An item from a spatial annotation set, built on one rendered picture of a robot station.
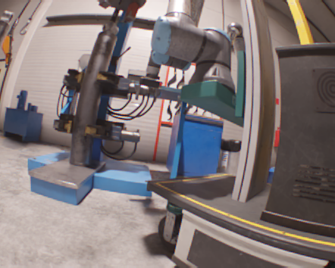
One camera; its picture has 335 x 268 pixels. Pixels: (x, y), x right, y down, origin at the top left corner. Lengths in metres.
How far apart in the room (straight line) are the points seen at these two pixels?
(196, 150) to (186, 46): 1.95
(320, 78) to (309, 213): 0.35
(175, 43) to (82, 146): 1.16
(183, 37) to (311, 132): 0.50
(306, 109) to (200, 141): 2.07
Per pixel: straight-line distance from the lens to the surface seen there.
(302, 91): 0.49
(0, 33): 2.19
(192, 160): 2.39
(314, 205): 0.48
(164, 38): 0.58
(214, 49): 0.64
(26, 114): 3.61
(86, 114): 1.45
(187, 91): 0.59
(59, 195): 1.13
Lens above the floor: 0.51
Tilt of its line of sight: 2 degrees up
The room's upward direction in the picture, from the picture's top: 9 degrees clockwise
